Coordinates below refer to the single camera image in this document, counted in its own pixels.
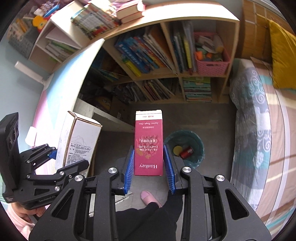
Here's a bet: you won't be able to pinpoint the pink slipper right foot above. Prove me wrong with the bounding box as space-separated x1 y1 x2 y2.
140 190 162 208

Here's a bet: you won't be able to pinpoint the person's left hand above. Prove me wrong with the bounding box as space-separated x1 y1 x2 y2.
11 202 46 222

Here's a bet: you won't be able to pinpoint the pink blue marathon towel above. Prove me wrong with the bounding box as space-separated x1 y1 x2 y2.
26 39 104 175

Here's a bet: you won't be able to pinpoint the patterned bed quilt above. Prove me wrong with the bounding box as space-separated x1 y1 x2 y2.
230 59 295 237

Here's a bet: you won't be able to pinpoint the pink plastic basket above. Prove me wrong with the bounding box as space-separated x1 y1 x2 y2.
194 32 230 77

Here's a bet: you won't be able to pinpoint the red drink can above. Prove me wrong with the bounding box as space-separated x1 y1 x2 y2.
179 147 194 159

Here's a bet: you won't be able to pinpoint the maroon pink Hankey box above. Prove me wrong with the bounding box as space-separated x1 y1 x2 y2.
134 109 163 176

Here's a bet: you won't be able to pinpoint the white desk lamp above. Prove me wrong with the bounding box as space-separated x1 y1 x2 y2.
15 61 54 90

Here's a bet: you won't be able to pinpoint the stacked books on shelf top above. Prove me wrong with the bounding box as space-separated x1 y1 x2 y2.
116 1 146 24

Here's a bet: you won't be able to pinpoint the teal trash bin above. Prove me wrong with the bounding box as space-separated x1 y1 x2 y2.
164 130 205 169

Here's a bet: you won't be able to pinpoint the wooden bookshelf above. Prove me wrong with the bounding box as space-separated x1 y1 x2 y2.
29 1 240 103

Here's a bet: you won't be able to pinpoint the yellow pillow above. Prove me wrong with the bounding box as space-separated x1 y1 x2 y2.
269 20 295 89

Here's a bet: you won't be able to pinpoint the white sketch box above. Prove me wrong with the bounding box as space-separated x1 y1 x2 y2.
55 111 102 170

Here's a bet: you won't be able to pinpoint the black trouser leg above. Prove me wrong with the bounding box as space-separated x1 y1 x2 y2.
116 191 183 240

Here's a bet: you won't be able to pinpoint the yellow red toy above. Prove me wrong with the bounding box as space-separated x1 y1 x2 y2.
32 16 50 33

